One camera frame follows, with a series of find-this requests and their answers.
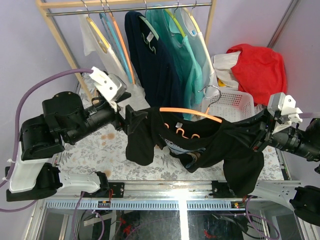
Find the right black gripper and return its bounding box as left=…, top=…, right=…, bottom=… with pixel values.
left=221, top=105, right=320, bottom=159

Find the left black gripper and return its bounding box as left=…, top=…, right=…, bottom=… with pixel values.
left=68, top=90, right=149, bottom=141

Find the black t shirt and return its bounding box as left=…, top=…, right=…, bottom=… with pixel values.
left=125, top=107, right=264, bottom=197

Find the orange hanger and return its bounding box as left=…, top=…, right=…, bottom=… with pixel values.
left=159, top=85, right=222, bottom=124
left=105, top=0, right=136, bottom=84

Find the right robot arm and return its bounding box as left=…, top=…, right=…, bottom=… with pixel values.
left=248, top=109, right=320, bottom=226

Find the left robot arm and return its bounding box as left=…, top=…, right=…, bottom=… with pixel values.
left=5, top=91, right=147, bottom=202

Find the navy hanging t shirt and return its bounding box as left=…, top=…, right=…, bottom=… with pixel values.
left=124, top=11, right=184, bottom=108

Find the teal hanging t shirt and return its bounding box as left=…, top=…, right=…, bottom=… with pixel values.
left=146, top=9, right=203, bottom=109

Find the pale yellow hanger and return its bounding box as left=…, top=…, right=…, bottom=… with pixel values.
left=78, top=13, right=110, bottom=56

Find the pale blue hanging t shirt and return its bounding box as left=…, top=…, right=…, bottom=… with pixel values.
left=175, top=7, right=219, bottom=99

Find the mint green hanger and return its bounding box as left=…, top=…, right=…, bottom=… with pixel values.
left=139, top=1, right=159, bottom=40

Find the white hanging t shirt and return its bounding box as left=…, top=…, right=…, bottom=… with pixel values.
left=78, top=10, right=149, bottom=110

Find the blue hanger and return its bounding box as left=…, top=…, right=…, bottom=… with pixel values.
left=99, top=0, right=132, bottom=84

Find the white plastic laundry basket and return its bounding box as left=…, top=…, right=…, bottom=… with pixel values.
left=201, top=87, right=255, bottom=123

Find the red cloth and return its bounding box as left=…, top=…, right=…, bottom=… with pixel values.
left=226, top=43, right=288, bottom=106

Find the white crumpled cloth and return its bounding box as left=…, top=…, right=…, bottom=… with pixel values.
left=211, top=51, right=241, bottom=89

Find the wooden clothes rack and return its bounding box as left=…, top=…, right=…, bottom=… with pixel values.
left=35, top=0, right=218, bottom=101

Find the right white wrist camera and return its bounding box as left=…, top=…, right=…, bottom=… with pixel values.
left=267, top=92, right=303, bottom=135

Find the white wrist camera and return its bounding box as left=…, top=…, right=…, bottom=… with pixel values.
left=267, top=92, right=303, bottom=135
left=89, top=66, right=127, bottom=113

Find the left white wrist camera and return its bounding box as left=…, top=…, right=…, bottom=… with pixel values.
left=89, top=66, right=127, bottom=113

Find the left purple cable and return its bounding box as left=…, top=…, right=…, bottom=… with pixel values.
left=0, top=68, right=95, bottom=213

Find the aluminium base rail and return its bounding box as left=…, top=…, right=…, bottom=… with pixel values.
left=37, top=179, right=301, bottom=211

